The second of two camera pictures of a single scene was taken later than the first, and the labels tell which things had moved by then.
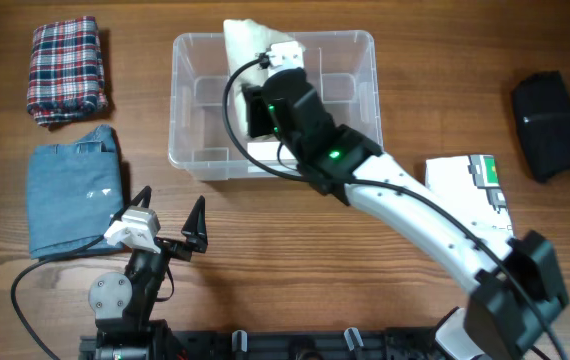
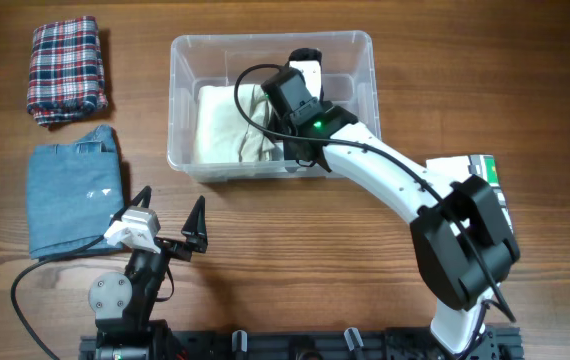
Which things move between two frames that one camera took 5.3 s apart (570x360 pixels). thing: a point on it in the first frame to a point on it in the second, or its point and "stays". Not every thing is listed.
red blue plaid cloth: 66,71 stays
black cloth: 549,127 to 305,54
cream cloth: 246,39 to 222,135
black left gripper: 193,229 stays
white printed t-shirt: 471,183 stays
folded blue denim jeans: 74,191 stays
